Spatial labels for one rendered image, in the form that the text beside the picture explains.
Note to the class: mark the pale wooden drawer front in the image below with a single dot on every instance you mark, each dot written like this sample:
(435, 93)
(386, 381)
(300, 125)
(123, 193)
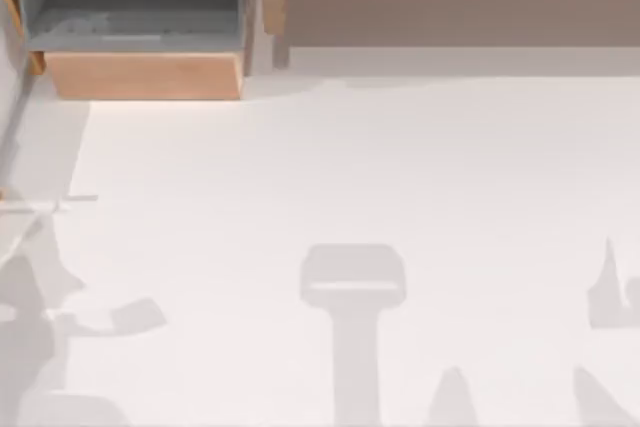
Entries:
(142, 74)

